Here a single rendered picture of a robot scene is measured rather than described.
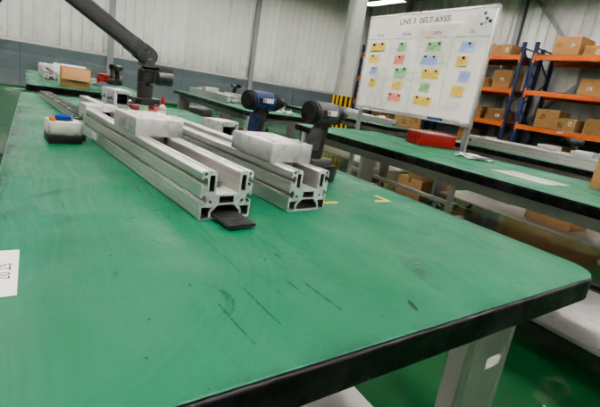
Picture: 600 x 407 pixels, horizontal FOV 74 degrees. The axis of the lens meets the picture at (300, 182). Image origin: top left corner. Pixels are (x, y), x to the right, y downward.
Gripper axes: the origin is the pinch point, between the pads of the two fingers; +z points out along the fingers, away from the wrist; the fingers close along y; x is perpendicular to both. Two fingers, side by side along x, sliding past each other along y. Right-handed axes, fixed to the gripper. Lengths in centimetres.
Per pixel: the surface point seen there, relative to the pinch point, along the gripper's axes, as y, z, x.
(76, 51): 185, -34, 1056
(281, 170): -5, -5, -95
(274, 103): 22, -15, -52
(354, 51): 622, -124, 489
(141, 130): -23, -7, -66
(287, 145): -2, -9, -91
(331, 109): 21, -17, -80
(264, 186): -5, 0, -90
